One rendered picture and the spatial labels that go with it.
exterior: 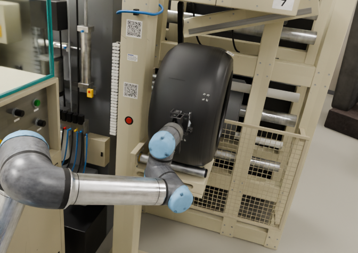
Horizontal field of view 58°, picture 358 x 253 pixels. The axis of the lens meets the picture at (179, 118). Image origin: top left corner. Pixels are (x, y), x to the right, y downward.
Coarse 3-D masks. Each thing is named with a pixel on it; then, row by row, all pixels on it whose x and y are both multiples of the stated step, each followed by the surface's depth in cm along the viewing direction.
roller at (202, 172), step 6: (144, 156) 158; (144, 162) 158; (174, 162) 155; (174, 168) 154; (180, 168) 154; (186, 168) 153; (192, 168) 153; (198, 168) 153; (204, 168) 153; (192, 174) 153; (198, 174) 152; (204, 174) 152
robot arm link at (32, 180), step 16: (16, 160) 71; (32, 160) 72; (48, 160) 76; (0, 176) 72; (16, 176) 69; (32, 176) 70; (48, 176) 71; (64, 176) 73; (80, 176) 76; (96, 176) 79; (112, 176) 81; (128, 176) 85; (160, 176) 95; (176, 176) 95; (16, 192) 69; (32, 192) 69; (48, 192) 70; (64, 192) 71; (80, 192) 74; (96, 192) 76; (112, 192) 79; (128, 192) 81; (144, 192) 84; (160, 192) 86; (176, 192) 88; (48, 208) 72; (64, 208) 74; (176, 208) 88
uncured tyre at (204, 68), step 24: (192, 48) 141; (216, 48) 143; (168, 72) 132; (192, 72) 131; (216, 72) 131; (168, 96) 130; (192, 96) 128; (216, 96) 129; (168, 120) 131; (192, 120) 129; (216, 120) 131; (192, 144) 133; (216, 144) 165
